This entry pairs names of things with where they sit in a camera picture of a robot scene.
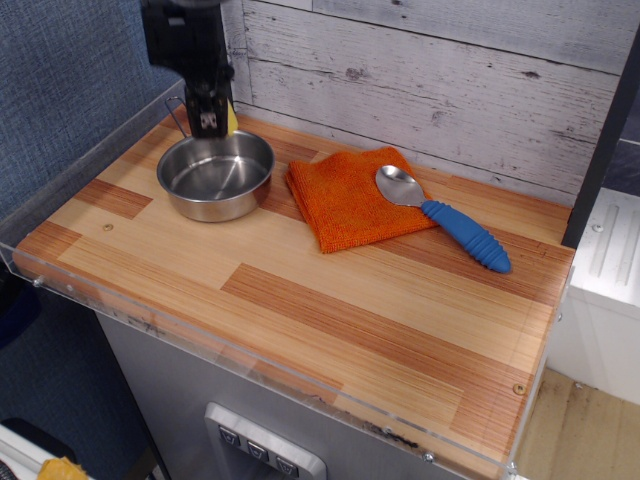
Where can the clear acrylic table guard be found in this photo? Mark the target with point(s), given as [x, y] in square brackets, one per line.
[410, 336]

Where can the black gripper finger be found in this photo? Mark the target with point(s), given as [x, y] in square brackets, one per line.
[209, 114]

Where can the blue handled metal spoon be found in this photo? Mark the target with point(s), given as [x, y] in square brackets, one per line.
[400, 188]

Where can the white ribbed side unit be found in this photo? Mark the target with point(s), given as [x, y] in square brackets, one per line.
[596, 339]

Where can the yellow toy corn cob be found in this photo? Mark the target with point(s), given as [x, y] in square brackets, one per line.
[232, 122]

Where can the stainless steel pan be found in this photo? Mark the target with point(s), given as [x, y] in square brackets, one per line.
[217, 180]

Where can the orange folded cloth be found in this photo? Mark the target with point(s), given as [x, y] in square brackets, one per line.
[340, 201]

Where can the silver dispenser button panel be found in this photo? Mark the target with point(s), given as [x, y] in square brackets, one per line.
[262, 445]

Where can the yellow black object bottom left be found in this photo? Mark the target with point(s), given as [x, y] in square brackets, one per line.
[28, 452]

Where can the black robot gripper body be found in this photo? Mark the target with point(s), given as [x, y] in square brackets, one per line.
[187, 37]

